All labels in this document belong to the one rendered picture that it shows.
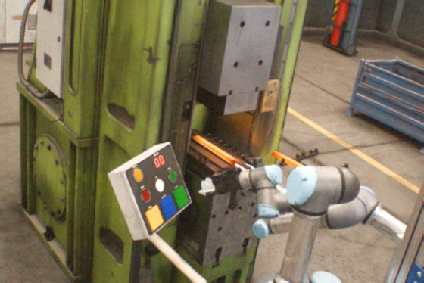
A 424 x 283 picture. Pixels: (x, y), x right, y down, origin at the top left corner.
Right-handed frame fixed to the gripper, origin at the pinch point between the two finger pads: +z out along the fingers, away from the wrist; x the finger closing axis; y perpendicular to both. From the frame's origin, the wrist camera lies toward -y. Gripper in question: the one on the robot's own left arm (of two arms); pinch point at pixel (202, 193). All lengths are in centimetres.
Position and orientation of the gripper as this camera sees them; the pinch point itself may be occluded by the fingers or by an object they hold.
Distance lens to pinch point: 217.1
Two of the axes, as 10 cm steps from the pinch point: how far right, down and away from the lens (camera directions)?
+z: -8.3, 1.9, 5.2
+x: -4.5, 3.0, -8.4
